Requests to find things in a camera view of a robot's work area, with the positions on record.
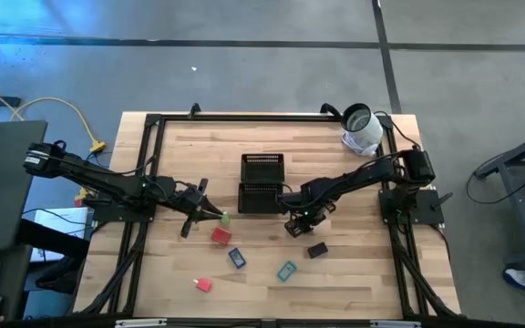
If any black floor cable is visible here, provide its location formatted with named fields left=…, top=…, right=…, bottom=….
left=466, top=152, right=525, bottom=206

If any red plug adapter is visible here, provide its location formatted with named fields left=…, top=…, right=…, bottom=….
left=211, top=226, right=233, bottom=247

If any black desk beam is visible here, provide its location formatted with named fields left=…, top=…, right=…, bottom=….
left=15, top=218, right=91, bottom=260

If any white cylinder device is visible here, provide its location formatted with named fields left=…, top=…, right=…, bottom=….
left=340, top=102, right=385, bottom=154

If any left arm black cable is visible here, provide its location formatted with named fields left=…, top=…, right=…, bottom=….
left=107, top=154, right=159, bottom=179

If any blue digital clock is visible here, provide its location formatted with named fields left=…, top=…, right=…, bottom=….
left=227, top=247, right=247, bottom=270

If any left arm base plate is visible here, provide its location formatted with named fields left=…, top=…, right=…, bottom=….
left=89, top=200, right=157, bottom=224

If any yellow extension cable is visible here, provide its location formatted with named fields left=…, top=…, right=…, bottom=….
left=0, top=77, right=108, bottom=154

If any silver bracket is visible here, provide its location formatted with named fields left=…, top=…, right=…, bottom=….
left=115, top=318, right=168, bottom=328
left=369, top=320, right=422, bottom=328

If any pink plug adapter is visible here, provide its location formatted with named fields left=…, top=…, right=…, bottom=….
left=192, top=276, right=213, bottom=293

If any black bag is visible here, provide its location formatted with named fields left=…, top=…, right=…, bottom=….
left=36, top=256, right=81, bottom=293

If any dark grey desk top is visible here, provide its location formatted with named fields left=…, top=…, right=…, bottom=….
left=0, top=119, right=48, bottom=254

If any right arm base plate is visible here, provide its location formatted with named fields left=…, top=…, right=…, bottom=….
left=378, top=189, right=446, bottom=225

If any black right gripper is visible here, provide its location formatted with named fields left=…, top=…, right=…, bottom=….
left=284, top=200, right=336, bottom=239

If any black clamp lever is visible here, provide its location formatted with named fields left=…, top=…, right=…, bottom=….
left=429, top=191, right=454, bottom=211

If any black mesh basket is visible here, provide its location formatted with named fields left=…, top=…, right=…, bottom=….
left=237, top=181, right=286, bottom=215
left=240, top=153, right=285, bottom=184

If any grey desk frame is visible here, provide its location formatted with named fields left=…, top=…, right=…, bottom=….
left=473, top=125, right=525, bottom=270

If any black aluminium table frame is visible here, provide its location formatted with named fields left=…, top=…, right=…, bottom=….
left=73, top=112, right=462, bottom=320

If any teal digital clock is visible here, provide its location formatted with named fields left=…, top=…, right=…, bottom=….
left=276, top=260, right=298, bottom=282

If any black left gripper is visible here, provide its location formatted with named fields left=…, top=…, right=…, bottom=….
left=173, top=179, right=224, bottom=239

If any yellow red power plug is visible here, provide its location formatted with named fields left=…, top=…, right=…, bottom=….
left=73, top=186, right=91, bottom=209

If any black thin cable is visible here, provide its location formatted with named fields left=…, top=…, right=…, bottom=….
left=374, top=110, right=423, bottom=151

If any white paper box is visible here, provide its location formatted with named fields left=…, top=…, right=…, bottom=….
left=31, top=207, right=89, bottom=264

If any black digital clock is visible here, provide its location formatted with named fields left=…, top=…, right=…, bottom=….
left=306, top=241, right=329, bottom=260

